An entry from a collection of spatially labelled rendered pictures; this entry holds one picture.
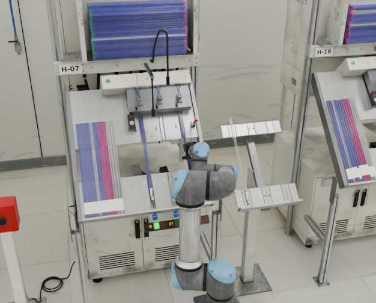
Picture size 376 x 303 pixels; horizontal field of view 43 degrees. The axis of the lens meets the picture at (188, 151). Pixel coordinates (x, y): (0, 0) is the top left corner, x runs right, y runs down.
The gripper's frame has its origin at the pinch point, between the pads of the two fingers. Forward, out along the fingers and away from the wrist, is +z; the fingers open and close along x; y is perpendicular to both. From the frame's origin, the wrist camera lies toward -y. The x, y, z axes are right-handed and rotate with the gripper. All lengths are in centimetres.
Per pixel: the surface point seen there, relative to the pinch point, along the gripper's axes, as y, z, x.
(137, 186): -11.6, -2.3, 28.8
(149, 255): -55, 48, 21
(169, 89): 38.6, 4.3, 5.0
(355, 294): -93, 20, -98
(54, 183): -2, 171, 81
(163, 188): -14.2, -3.0, 15.4
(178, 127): 17.9, 5.2, 2.3
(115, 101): 36, 10, 34
